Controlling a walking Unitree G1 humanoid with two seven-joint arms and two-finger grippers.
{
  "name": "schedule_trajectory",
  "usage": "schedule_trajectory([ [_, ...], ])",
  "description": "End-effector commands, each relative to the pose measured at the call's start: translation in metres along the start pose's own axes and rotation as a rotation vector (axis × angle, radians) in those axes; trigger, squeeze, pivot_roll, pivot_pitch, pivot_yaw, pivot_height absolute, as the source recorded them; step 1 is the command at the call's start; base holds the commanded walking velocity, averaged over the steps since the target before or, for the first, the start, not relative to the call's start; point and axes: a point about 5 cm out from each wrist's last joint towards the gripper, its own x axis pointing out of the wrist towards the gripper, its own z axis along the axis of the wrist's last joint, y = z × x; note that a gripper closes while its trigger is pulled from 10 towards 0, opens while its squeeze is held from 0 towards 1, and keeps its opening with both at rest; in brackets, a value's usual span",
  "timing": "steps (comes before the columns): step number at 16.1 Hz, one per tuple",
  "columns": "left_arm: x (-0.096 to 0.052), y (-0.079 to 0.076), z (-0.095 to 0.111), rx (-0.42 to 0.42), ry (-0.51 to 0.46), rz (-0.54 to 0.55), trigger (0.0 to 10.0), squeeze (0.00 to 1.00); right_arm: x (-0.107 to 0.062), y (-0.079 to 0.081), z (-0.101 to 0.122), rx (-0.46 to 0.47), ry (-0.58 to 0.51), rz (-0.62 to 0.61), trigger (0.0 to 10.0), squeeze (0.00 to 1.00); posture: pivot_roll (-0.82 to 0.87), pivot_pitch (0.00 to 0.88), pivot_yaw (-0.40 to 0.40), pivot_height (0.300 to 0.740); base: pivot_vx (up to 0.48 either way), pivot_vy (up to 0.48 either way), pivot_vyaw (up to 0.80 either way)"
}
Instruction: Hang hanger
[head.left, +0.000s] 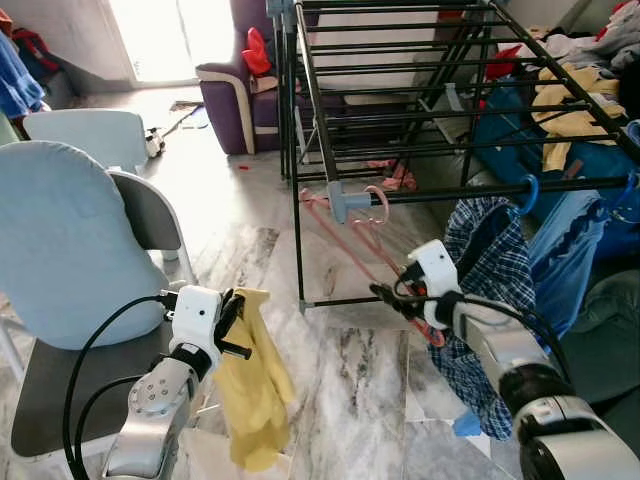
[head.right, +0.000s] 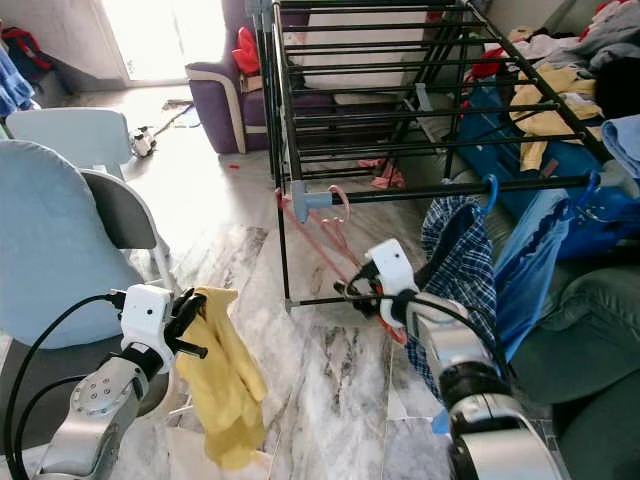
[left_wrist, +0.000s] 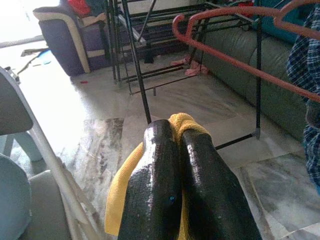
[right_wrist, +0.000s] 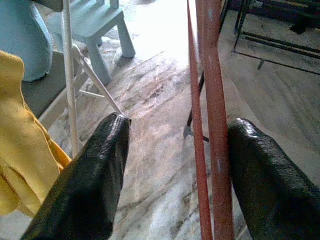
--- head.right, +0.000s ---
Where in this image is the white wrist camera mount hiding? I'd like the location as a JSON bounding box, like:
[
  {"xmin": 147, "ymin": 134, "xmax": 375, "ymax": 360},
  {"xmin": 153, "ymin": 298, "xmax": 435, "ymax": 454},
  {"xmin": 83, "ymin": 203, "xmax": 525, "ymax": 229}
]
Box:
[
  {"xmin": 120, "ymin": 285, "xmax": 173, "ymax": 351},
  {"xmin": 365, "ymin": 238, "xmax": 419, "ymax": 323}
]

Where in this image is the blue plastic hanger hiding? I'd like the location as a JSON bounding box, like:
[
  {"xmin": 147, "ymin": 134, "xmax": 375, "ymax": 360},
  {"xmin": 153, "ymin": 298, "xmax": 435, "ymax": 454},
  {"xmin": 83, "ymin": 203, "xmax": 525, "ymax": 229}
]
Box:
[
  {"xmin": 565, "ymin": 168, "xmax": 606, "ymax": 223},
  {"xmin": 478, "ymin": 173, "xmax": 501, "ymax": 216}
]

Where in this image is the white leaning board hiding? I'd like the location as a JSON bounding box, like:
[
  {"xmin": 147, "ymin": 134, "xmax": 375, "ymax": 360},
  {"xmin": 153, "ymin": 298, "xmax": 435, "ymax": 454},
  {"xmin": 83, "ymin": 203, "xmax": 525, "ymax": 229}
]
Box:
[{"xmin": 300, "ymin": 5, "xmax": 431, "ymax": 93}]

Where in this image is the light blue chair cushion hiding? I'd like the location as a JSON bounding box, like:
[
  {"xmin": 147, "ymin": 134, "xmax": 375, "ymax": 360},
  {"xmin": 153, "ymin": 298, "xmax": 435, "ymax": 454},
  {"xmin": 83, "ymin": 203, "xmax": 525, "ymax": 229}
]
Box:
[{"xmin": 0, "ymin": 140, "xmax": 136, "ymax": 349}]

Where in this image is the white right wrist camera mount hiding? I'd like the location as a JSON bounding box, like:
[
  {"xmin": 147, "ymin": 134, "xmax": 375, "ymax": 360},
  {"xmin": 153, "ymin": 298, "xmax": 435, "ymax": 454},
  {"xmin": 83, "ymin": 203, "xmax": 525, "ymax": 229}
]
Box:
[{"xmin": 365, "ymin": 238, "xmax": 419, "ymax": 323}]

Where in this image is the blue hanging fabric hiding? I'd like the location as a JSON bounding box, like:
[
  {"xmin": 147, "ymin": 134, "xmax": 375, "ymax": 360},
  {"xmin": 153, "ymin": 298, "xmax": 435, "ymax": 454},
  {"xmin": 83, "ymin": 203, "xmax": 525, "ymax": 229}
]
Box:
[{"xmin": 0, "ymin": 45, "xmax": 36, "ymax": 116}]

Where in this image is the black metal drying rack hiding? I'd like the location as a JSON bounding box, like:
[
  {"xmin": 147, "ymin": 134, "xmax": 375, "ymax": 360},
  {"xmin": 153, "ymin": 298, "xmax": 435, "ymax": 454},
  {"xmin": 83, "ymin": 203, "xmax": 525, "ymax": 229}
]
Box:
[{"xmin": 245, "ymin": 0, "xmax": 631, "ymax": 306}]

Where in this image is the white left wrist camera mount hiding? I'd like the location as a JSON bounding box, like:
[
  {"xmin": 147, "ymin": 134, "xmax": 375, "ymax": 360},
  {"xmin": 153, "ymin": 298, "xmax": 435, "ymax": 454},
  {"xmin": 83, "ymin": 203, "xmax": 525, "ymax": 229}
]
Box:
[{"xmin": 120, "ymin": 285, "xmax": 173, "ymax": 351}]

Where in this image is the light blue garment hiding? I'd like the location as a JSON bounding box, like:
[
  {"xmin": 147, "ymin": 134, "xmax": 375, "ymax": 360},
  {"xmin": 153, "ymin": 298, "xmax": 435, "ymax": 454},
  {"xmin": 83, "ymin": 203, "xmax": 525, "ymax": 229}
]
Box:
[{"xmin": 603, "ymin": 113, "xmax": 640, "ymax": 181}]

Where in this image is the light blue plastic stool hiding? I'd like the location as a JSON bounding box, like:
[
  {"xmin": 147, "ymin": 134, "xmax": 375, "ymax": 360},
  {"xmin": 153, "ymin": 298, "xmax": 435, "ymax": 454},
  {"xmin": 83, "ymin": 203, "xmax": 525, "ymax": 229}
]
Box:
[{"xmin": 8, "ymin": 108, "xmax": 136, "ymax": 171}]

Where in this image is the red plastic hanger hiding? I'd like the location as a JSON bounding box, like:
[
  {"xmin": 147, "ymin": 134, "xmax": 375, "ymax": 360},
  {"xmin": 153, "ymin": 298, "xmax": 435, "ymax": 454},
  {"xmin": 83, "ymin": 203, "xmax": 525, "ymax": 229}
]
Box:
[{"xmin": 275, "ymin": 188, "xmax": 409, "ymax": 346}]

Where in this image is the white garment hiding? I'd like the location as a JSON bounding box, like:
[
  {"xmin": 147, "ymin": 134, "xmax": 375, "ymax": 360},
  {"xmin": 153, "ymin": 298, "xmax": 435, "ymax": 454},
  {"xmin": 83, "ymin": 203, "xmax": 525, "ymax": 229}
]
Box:
[{"xmin": 510, "ymin": 30, "xmax": 586, "ymax": 69}]

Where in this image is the pink plastic hanger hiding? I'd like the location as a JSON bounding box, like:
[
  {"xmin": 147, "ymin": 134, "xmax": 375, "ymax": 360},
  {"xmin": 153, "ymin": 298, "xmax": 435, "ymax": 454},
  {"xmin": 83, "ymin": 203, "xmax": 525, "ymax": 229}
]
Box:
[{"xmin": 320, "ymin": 183, "xmax": 381, "ymax": 281}]

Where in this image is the red cloth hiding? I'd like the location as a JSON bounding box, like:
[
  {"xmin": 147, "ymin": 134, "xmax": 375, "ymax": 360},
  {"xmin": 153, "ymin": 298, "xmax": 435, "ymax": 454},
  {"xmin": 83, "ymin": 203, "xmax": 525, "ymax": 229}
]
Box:
[
  {"xmin": 235, "ymin": 27, "xmax": 261, "ymax": 76},
  {"xmin": 470, "ymin": 45, "xmax": 506, "ymax": 81}
]

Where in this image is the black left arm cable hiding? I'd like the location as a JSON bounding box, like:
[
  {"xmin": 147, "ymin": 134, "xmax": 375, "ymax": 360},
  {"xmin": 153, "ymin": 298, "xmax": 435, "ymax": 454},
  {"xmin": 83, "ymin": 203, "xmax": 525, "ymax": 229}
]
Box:
[{"xmin": 15, "ymin": 375, "xmax": 91, "ymax": 480}]

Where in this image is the grey folding chair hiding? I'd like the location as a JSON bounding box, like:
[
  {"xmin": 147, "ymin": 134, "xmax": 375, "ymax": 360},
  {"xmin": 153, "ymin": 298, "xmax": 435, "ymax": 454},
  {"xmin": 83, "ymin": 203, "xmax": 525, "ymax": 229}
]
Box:
[{"xmin": 0, "ymin": 168, "xmax": 176, "ymax": 461}]

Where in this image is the dark green sofa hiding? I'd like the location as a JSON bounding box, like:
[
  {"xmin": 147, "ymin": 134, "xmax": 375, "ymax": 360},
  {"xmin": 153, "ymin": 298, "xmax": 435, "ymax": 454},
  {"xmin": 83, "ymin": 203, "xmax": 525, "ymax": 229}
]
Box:
[{"xmin": 510, "ymin": 262, "xmax": 640, "ymax": 480}]

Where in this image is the yellow garment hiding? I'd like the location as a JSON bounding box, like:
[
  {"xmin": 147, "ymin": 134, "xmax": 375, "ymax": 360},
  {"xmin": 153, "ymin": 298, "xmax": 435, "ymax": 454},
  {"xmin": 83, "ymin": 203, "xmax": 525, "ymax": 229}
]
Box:
[{"xmin": 510, "ymin": 65, "xmax": 601, "ymax": 173}]

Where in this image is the yellow shirt black lettering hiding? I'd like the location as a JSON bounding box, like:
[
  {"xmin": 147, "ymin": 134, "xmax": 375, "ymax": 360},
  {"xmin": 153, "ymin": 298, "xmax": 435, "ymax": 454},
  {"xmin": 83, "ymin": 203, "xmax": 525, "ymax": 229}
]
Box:
[{"xmin": 175, "ymin": 287, "xmax": 269, "ymax": 471}]

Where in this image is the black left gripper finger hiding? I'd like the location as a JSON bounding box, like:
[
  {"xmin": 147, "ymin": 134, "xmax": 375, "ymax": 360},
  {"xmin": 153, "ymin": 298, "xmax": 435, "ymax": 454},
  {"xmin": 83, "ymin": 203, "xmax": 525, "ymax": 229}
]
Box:
[{"xmin": 172, "ymin": 288, "xmax": 207, "ymax": 336}]

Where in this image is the grey garment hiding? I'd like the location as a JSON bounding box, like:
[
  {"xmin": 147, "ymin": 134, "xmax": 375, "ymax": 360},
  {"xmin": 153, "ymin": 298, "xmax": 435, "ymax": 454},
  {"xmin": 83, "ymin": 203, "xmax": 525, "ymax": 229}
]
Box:
[{"xmin": 575, "ymin": 0, "xmax": 640, "ymax": 61}]

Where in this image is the blue checkered shirt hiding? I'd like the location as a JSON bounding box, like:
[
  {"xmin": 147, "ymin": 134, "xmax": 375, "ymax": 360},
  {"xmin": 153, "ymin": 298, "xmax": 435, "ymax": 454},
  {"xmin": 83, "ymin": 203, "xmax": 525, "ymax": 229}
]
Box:
[{"xmin": 418, "ymin": 195, "xmax": 511, "ymax": 401}]

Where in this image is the purple armchair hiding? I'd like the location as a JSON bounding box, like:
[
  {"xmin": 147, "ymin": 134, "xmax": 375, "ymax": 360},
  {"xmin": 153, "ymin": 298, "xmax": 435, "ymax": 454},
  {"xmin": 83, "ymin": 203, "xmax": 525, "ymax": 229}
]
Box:
[{"xmin": 185, "ymin": 0, "xmax": 276, "ymax": 156}]

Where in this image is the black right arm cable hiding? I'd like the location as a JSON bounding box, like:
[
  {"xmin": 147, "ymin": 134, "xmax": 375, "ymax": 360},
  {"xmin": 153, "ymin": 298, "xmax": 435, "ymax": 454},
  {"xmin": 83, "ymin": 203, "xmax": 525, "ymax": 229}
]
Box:
[{"xmin": 345, "ymin": 262, "xmax": 511, "ymax": 386}]

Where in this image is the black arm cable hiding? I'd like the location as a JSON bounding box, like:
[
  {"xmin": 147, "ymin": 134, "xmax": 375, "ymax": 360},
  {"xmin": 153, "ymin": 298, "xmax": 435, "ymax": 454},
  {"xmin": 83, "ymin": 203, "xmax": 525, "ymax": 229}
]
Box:
[
  {"xmin": 345, "ymin": 262, "xmax": 511, "ymax": 386},
  {"xmin": 15, "ymin": 375, "xmax": 91, "ymax": 480}
]

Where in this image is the small white toy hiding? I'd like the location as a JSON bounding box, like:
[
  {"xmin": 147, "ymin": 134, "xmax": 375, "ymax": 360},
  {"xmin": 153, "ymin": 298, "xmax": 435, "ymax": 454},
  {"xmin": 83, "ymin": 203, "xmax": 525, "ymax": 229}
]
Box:
[{"xmin": 130, "ymin": 127, "xmax": 156, "ymax": 159}]

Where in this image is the pink cloth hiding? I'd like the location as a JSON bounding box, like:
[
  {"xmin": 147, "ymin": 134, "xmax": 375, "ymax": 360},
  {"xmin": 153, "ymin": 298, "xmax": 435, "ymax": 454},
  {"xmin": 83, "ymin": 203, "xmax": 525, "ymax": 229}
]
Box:
[{"xmin": 358, "ymin": 158, "xmax": 406, "ymax": 191}]

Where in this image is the dark blue storage bag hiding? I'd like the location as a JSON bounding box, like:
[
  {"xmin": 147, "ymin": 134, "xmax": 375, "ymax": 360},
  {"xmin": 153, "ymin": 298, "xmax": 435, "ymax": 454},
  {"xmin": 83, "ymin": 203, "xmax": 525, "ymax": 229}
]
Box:
[{"xmin": 455, "ymin": 80, "xmax": 640, "ymax": 263}]

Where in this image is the dark clothes heap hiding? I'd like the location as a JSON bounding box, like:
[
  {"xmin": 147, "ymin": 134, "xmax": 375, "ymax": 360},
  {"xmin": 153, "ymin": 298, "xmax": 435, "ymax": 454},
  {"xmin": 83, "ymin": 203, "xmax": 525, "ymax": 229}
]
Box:
[{"xmin": 595, "ymin": 55, "xmax": 640, "ymax": 121}]

